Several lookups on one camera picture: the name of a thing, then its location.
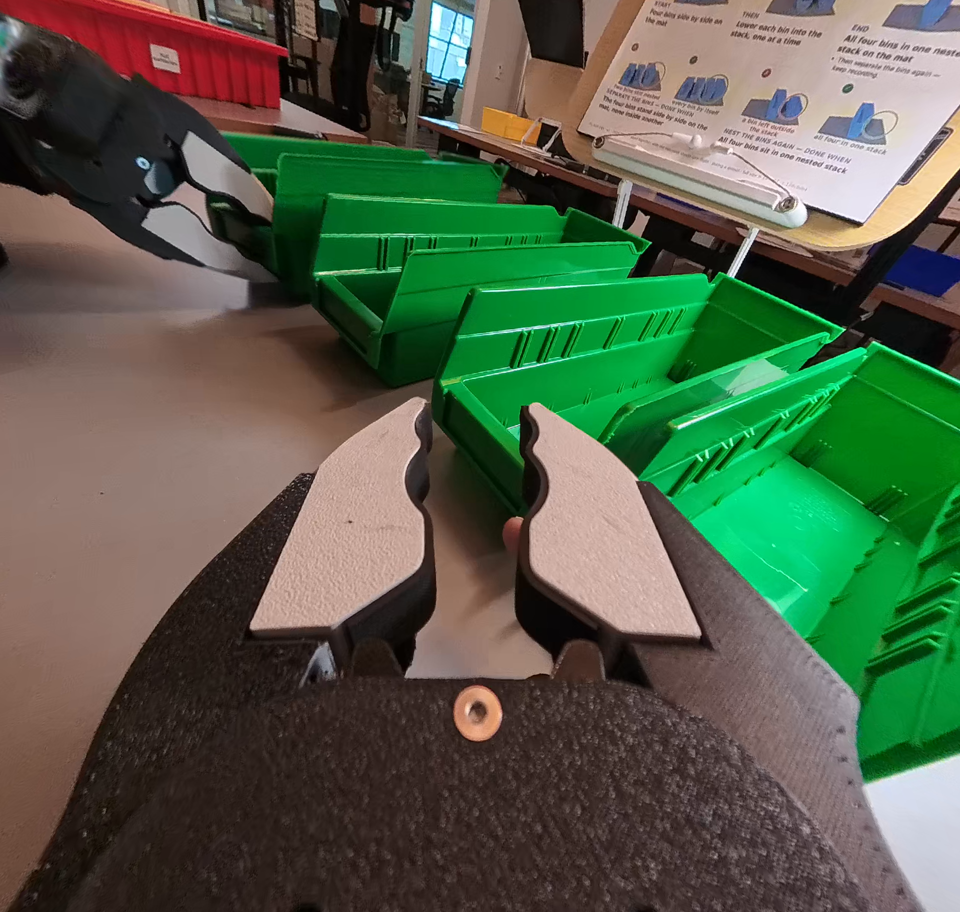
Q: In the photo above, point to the window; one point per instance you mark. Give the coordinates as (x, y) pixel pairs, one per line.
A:
(450, 42)

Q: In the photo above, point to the grey desk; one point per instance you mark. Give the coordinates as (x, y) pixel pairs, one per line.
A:
(150, 402)

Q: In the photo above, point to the black flat panel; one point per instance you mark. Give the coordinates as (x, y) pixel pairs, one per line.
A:
(551, 27)

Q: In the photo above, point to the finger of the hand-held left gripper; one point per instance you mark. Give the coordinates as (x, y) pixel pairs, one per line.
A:
(217, 169)
(184, 233)

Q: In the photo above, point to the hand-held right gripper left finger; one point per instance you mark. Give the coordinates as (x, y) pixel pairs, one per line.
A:
(345, 544)

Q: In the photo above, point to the yellow plastic bin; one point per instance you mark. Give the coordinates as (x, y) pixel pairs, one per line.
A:
(502, 123)

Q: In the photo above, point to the beige cardboard board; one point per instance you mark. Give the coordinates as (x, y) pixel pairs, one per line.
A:
(544, 91)

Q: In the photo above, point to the red plastic crate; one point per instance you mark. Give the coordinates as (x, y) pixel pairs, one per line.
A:
(187, 57)

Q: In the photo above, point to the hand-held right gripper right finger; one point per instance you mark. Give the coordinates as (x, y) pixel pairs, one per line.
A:
(600, 552)

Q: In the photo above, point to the wooden document stand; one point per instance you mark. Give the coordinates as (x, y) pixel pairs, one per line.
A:
(862, 233)

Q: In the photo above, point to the green plastic storage bin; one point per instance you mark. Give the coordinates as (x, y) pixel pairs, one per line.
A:
(787, 552)
(450, 226)
(390, 181)
(600, 319)

